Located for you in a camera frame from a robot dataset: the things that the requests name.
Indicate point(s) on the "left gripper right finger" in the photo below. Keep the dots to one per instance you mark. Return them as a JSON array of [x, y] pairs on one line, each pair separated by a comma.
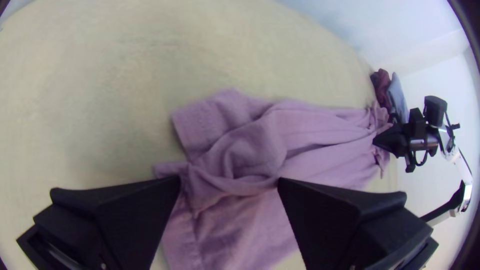
[[345, 225]]

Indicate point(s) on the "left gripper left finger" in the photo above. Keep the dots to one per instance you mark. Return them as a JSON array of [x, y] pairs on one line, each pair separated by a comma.
[[112, 217]]

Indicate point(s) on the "pile of folded clothes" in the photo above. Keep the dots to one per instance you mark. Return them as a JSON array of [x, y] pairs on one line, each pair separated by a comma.
[[390, 93]]

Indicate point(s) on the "pink t-shirt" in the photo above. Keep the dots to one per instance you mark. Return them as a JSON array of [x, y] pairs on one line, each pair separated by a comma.
[[262, 142]]

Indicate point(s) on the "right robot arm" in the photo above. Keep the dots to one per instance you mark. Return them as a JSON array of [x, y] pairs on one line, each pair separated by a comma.
[[461, 172]]

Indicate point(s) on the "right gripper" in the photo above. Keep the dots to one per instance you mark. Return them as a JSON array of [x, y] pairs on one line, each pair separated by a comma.
[[418, 138]]

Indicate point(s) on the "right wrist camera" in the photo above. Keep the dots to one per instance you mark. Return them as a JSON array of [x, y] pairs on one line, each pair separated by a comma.
[[435, 110]]

